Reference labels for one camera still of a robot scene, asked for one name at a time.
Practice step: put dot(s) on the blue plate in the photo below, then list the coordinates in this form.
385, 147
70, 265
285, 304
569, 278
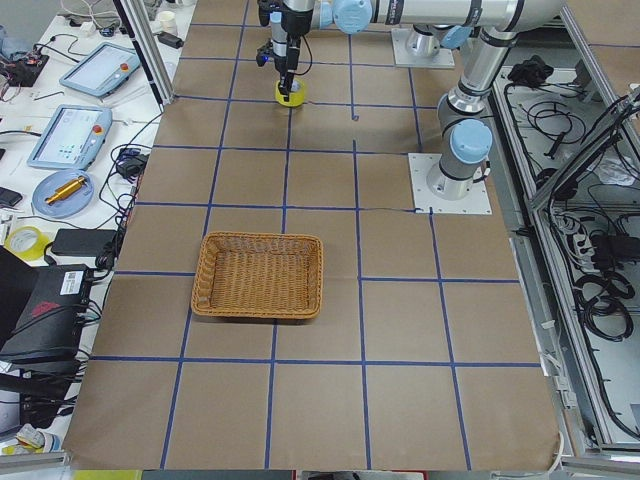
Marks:
66, 208

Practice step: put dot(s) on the black power adapter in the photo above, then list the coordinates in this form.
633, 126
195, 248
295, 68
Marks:
81, 242

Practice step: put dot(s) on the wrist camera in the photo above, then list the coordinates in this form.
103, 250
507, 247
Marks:
265, 9
263, 54

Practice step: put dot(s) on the lower teach pendant tablet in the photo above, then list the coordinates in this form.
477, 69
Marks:
72, 138

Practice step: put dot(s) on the teach pendant tablet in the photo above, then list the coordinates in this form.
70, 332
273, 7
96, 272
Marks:
72, 138
102, 71

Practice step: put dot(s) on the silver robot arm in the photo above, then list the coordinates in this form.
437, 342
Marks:
352, 21
467, 140

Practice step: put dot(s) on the yellow tape roll on desk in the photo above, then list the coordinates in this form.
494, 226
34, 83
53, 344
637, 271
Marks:
27, 243

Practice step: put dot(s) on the upper teach pendant tablet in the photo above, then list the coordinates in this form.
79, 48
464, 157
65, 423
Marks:
102, 71

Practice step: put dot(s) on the black computer box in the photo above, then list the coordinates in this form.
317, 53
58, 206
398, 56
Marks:
41, 310

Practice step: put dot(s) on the aluminium frame post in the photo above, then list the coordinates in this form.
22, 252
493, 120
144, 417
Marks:
139, 30

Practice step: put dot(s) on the yellow tape roll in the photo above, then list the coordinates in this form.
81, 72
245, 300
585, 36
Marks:
27, 243
296, 97

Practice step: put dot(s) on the brown wicker basket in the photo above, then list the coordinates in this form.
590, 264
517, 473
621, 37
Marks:
259, 275

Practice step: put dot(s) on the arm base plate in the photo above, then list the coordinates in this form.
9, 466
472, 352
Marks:
412, 49
435, 193

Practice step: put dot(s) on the brass cylinder tool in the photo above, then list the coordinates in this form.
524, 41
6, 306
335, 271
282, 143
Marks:
66, 190

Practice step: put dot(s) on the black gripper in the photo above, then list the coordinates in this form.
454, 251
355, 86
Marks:
290, 53
297, 23

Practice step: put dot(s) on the white paper cup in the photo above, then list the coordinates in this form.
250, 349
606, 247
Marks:
167, 20

